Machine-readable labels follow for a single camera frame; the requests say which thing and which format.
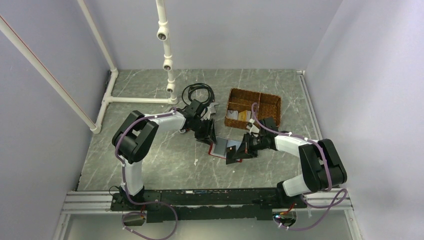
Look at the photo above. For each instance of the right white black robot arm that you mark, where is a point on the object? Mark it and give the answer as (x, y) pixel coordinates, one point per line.
(321, 165)

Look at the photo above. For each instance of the aluminium extrusion rail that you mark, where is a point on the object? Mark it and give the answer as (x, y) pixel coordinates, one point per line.
(100, 202)

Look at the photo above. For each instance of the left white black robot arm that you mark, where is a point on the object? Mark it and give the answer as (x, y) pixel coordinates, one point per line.
(134, 138)

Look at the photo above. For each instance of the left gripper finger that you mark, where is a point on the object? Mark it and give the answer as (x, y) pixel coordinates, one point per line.
(206, 140)
(211, 134)

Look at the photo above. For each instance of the white pvc pipe frame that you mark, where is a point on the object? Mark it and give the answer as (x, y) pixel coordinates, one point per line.
(55, 70)

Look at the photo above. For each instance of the red leather card holder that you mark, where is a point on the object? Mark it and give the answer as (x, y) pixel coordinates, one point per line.
(218, 149)

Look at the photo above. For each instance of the cards in basket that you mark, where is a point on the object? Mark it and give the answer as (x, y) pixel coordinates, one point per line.
(243, 116)

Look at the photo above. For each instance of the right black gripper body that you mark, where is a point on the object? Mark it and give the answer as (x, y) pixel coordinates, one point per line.
(256, 143)

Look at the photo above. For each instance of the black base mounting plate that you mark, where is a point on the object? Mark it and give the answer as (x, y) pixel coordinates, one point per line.
(208, 204)

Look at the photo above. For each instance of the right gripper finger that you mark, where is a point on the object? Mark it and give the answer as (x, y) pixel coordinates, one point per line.
(245, 143)
(244, 152)

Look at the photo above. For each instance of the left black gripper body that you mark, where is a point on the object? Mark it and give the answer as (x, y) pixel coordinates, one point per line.
(203, 130)

